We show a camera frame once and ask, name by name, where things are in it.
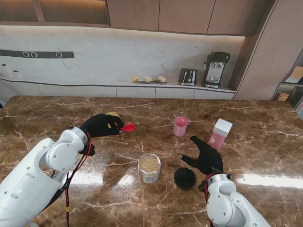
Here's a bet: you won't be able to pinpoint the white counter with drawers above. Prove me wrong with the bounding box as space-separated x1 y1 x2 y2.
0 77 237 100

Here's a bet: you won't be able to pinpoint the pink container with white lid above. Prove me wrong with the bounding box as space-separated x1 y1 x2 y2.
208 118 233 151

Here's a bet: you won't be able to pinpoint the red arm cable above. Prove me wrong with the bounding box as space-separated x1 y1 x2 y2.
63 132 95 227
203 174 215 213

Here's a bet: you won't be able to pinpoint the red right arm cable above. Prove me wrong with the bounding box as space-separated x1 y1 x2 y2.
203 174 215 213

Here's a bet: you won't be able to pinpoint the black espresso machine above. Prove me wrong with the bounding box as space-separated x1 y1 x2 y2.
200 51 231 89

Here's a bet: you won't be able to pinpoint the clear labelled grain jar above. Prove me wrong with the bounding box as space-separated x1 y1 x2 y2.
138 153 161 183

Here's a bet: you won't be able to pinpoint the yellow plastic bowl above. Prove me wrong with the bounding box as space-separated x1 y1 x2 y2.
106 112 121 128

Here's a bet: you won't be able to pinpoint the red left arm cable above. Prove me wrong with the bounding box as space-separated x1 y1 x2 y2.
63 132 95 227

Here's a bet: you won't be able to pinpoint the open shelf unit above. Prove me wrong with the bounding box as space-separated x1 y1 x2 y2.
271 48 303 112

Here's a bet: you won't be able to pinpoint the wooden wall cabinet doors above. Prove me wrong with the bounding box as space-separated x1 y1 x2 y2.
106 0 272 36

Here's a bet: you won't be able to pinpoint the tall wooden side panel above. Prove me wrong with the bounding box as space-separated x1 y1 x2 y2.
233 0 303 101

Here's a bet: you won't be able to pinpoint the open lit wall cabinet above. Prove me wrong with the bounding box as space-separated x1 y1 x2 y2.
0 0 111 27

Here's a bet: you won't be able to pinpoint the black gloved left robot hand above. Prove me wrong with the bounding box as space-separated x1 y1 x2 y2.
81 113 125 138

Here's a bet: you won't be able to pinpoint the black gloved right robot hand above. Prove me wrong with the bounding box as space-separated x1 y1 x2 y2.
179 136 224 175

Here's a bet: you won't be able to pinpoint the black and steel toaster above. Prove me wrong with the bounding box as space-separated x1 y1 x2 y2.
178 68 198 87

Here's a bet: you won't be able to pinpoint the pink measuring cup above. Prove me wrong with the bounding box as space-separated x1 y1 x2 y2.
173 116 190 137

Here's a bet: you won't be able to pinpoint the black wall socket strip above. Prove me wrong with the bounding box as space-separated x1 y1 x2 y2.
0 49 75 59

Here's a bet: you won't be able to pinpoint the black round jar lid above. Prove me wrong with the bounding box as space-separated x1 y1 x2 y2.
174 167 197 190

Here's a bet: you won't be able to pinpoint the small wooden box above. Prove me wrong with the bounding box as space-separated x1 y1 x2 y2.
276 92 290 102

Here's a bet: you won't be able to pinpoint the dark wooden cutting board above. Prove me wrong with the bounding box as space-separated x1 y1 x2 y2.
136 80 168 85

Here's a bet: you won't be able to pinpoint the red plastic scoop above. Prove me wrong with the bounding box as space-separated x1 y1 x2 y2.
119 122 136 133

